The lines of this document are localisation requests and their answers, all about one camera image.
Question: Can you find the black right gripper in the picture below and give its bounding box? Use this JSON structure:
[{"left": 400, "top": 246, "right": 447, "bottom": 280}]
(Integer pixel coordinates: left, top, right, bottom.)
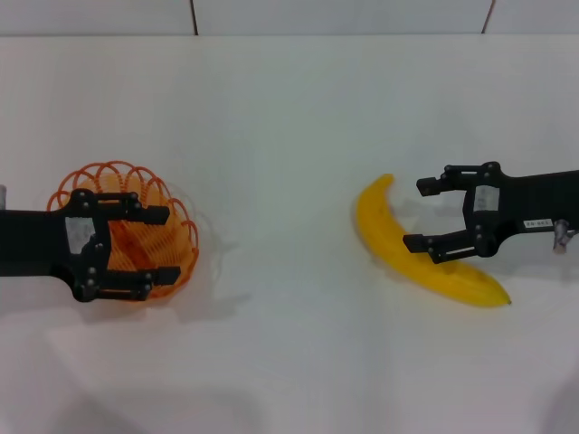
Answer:
[{"left": 402, "top": 162, "right": 579, "bottom": 265}]

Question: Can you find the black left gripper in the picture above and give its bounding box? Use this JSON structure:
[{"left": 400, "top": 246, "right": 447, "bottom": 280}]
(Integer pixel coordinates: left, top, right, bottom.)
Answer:
[{"left": 0, "top": 192, "right": 182, "bottom": 303}]

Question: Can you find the orange wire basket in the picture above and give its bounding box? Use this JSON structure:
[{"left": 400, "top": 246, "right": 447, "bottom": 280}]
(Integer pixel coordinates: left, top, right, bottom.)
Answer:
[{"left": 47, "top": 159, "right": 200, "bottom": 300}]

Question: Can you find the yellow banana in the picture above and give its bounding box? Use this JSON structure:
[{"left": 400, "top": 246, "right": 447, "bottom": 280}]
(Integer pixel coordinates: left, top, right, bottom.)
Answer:
[{"left": 355, "top": 174, "right": 513, "bottom": 309}]

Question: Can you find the grey right wrist connector stub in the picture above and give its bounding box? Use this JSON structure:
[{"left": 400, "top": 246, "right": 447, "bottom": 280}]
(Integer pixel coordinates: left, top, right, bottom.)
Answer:
[{"left": 551, "top": 219, "right": 570, "bottom": 254}]

